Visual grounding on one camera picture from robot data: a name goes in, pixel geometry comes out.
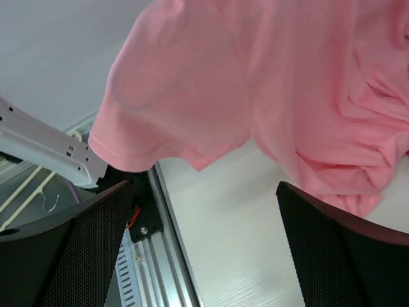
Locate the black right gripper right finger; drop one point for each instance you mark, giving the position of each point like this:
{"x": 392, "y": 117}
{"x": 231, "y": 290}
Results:
{"x": 342, "y": 259}

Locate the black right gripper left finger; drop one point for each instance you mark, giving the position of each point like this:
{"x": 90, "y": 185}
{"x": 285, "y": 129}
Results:
{"x": 67, "y": 258}

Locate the white slotted cable duct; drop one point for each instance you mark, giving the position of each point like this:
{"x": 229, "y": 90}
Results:
{"x": 126, "y": 277}

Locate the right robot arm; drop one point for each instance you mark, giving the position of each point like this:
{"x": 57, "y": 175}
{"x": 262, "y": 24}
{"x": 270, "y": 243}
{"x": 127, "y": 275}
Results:
{"x": 29, "y": 139}

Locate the pink t shirt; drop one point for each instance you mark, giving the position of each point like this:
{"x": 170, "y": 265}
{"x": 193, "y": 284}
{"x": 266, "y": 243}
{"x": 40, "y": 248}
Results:
{"x": 320, "y": 86}

